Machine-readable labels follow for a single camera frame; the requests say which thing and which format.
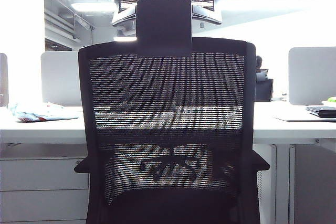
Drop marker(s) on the white table leg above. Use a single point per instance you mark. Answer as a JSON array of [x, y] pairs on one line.
[[282, 182]]

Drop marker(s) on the seated person with dark hair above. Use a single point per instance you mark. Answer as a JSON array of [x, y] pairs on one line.
[[259, 62]]

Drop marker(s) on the white desk mat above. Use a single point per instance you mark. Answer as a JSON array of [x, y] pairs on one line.
[[294, 117]]

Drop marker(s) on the black star chair base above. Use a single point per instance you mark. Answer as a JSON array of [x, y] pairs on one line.
[[172, 160]]

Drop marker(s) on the brown-edged desk partition panel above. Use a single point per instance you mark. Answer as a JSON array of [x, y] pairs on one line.
[[3, 82]]

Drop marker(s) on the light blue patterned cloth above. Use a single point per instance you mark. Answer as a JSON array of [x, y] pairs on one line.
[[34, 115]]

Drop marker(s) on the white drawer cabinet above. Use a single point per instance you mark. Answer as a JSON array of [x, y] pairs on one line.
[[39, 182]]

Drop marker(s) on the black mesh office chair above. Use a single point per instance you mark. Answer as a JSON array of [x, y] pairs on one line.
[[162, 24]]

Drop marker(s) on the green round object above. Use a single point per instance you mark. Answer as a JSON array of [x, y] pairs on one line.
[[332, 99]]

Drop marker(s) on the white desk partition panel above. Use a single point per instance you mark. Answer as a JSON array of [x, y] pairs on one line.
[[312, 77], [60, 77]]

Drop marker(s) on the rectangular ceiling light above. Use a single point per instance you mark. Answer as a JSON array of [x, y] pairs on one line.
[[92, 6]]

